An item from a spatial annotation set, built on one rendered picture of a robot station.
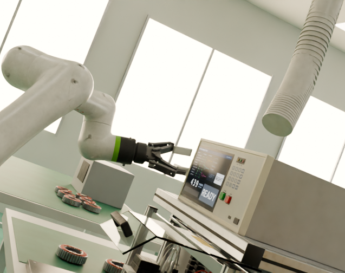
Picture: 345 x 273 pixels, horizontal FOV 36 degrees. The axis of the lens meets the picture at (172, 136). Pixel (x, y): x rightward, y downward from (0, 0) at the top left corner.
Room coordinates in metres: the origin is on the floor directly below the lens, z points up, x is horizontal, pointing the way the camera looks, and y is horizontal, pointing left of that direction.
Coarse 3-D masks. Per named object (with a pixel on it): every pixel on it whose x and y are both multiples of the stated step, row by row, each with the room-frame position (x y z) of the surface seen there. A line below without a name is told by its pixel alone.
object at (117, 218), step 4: (112, 212) 1.28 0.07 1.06; (116, 212) 1.26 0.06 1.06; (112, 216) 1.26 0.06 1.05; (116, 216) 1.24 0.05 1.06; (120, 216) 1.23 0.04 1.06; (116, 220) 1.22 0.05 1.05; (120, 220) 1.20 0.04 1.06; (124, 220) 1.19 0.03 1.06; (116, 224) 1.27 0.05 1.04; (120, 224) 1.18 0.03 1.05; (124, 224) 1.18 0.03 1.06; (128, 224) 1.18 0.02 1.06; (124, 228) 1.18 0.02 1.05; (128, 228) 1.18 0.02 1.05; (124, 232) 1.18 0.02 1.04; (128, 232) 1.18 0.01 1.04; (132, 232) 1.19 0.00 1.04; (128, 236) 1.19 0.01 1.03
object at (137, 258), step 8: (136, 256) 1.61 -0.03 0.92; (144, 256) 1.63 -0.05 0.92; (136, 264) 1.59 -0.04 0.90; (144, 264) 1.57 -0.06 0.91; (152, 264) 1.58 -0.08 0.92; (128, 272) 1.56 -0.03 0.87; (136, 272) 1.57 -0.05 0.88; (144, 272) 1.57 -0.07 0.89; (152, 272) 1.58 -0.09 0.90; (160, 272) 1.60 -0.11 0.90
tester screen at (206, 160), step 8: (200, 152) 1.67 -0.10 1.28; (208, 152) 1.62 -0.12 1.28; (216, 152) 1.57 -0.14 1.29; (200, 160) 1.65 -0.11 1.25; (208, 160) 1.60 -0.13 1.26; (216, 160) 1.55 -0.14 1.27; (224, 160) 1.50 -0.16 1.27; (192, 168) 1.68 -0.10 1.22; (200, 168) 1.63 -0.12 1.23; (208, 168) 1.58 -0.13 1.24; (216, 168) 1.53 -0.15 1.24; (224, 168) 1.48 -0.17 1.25; (192, 176) 1.66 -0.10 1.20; (200, 176) 1.61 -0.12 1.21; (224, 176) 1.47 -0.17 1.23; (200, 184) 1.59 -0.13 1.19; (208, 184) 1.54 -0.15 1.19; (216, 184) 1.49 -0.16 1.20; (184, 192) 1.67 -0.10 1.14; (200, 192) 1.57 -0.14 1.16
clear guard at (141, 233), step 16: (112, 224) 1.31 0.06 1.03; (144, 224) 1.23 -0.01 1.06; (160, 224) 1.33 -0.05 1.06; (112, 240) 1.21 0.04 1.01; (128, 240) 1.17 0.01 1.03; (144, 240) 1.13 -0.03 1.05; (176, 240) 1.17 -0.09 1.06; (192, 240) 1.27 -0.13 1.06; (208, 240) 1.38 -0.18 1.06; (224, 256) 1.22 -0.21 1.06
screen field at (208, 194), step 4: (204, 184) 1.56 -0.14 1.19; (204, 188) 1.55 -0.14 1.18; (208, 188) 1.53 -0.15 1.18; (212, 188) 1.50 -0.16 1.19; (216, 188) 1.48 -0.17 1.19; (204, 192) 1.54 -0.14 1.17; (208, 192) 1.52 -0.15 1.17; (212, 192) 1.50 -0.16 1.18; (216, 192) 1.48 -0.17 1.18; (200, 196) 1.56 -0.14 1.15; (204, 196) 1.53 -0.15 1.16; (208, 196) 1.51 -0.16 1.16; (212, 196) 1.49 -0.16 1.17; (216, 196) 1.47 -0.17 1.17; (200, 200) 1.55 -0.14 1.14; (204, 200) 1.52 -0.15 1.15; (208, 200) 1.50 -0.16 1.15; (212, 200) 1.48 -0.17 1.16; (208, 204) 1.49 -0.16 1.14; (212, 204) 1.47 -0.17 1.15
